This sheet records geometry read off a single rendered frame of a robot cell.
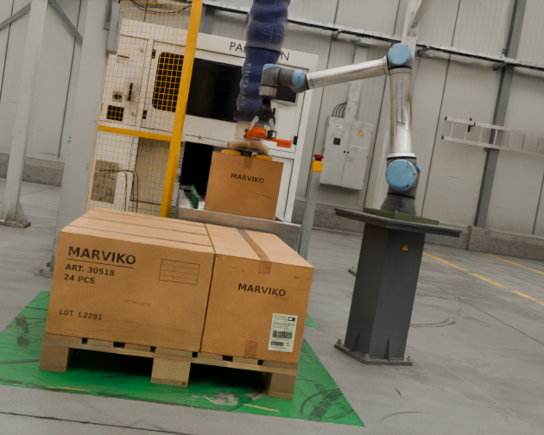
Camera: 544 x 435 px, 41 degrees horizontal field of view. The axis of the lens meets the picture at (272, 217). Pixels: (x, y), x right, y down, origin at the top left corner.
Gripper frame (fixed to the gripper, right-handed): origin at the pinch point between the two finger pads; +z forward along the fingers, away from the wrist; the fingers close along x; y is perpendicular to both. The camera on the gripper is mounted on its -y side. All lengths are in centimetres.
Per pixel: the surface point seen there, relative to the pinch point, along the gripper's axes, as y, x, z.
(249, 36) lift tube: 53, 11, -58
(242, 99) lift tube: 52, 9, -20
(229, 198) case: 27.4, 9.4, 38.7
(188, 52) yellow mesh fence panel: 97, 46, -48
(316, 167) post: 76, -47, 13
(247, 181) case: 27.3, 0.7, 27.3
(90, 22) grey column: 90, 109, -54
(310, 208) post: 77, -47, 39
